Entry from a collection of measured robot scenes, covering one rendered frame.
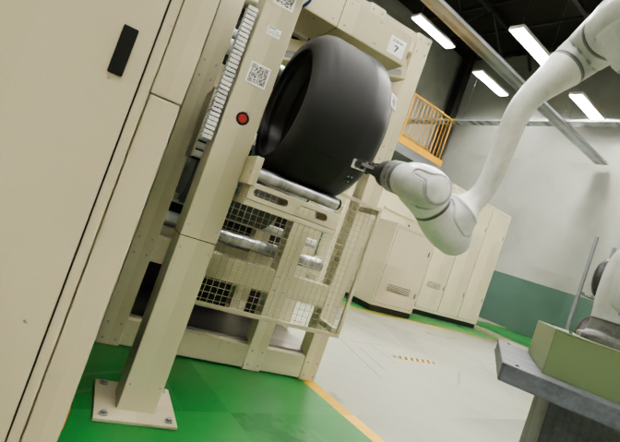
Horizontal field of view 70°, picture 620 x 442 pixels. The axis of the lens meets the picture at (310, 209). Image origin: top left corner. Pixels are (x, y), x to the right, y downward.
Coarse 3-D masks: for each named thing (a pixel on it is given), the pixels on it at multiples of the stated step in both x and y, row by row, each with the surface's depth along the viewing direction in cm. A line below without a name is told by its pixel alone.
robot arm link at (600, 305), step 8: (616, 256) 110; (608, 264) 112; (616, 264) 109; (608, 272) 111; (616, 272) 108; (608, 280) 110; (616, 280) 107; (600, 288) 112; (608, 288) 109; (616, 288) 106; (600, 296) 111; (608, 296) 108; (616, 296) 105; (600, 304) 110; (608, 304) 108; (616, 304) 105; (592, 312) 113; (600, 312) 109; (608, 312) 107; (616, 312) 106; (608, 320) 107; (616, 320) 105
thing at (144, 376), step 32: (256, 32) 151; (288, 32) 156; (256, 96) 154; (224, 128) 150; (256, 128) 155; (224, 160) 152; (192, 192) 153; (224, 192) 153; (192, 224) 149; (192, 256) 151; (160, 288) 148; (192, 288) 152; (160, 320) 149; (160, 352) 150; (128, 384) 147; (160, 384) 151
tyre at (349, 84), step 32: (288, 64) 179; (320, 64) 148; (352, 64) 149; (288, 96) 194; (320, 96) 143; (352, 96) 145; (384, 96) 152; (288, 128) 198; (320, 128) 144; (352, 128) 147; (384, 128) 153; (288, 160) 151; (320, 160) 149; (352, 160) 151
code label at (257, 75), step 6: (252, 60) 152; (252, 66) 152; (258, 66) 153; (264, 66) 154; (252, 72) 152; (258, 72) 153; (264, 72) 154; (246, 78) 152; (252, 78) 152; (258, 78) 153; (264, 78) 154; (258, 84) 154; (264, 84) 154
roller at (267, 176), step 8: (264, 176) 150; (272, 176) 151; (280, 176) 153; (272, 184) 152; (280, 184) 153; (288, 184) 154; (296, 184) 155; (296, 192) 156; (304, 192) 157; (312, 192) 158; (320, 192) 160; (312, 200) 160; (320, 200) 160; (328, 200) 161; (336, 200) 162; (336, 208) 163
